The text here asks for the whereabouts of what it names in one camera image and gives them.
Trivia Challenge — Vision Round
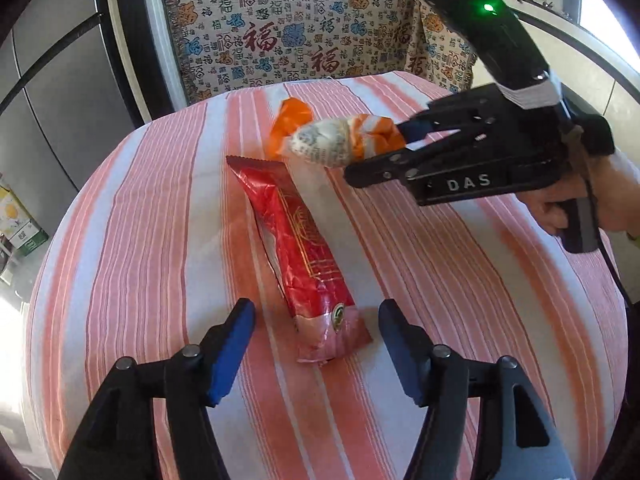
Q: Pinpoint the orange white wrapper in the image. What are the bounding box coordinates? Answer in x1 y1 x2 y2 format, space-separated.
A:
266 98 407 168

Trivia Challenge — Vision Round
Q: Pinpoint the red long snack wrapper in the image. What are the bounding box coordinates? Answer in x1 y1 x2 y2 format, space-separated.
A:
227 155 372 363

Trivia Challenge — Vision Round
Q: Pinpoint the clear plastic bag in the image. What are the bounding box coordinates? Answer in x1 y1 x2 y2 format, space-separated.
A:
286 157 337 226

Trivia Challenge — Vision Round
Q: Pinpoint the person's right hand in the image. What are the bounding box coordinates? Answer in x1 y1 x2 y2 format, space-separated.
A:
514 148 640 238

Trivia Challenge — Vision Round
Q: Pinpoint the patterned fu character cloth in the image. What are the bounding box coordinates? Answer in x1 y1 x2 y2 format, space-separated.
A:
163 0 477 104

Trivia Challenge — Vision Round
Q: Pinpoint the pink striped tablecloth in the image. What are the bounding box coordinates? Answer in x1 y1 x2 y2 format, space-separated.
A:
27 72 627 479

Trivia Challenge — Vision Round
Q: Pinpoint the yellow green cardboard box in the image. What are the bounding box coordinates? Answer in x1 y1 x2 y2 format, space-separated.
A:
0 183 49 257

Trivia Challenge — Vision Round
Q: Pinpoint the grey refrigerator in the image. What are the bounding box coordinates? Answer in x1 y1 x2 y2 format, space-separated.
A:
1 0 140 234

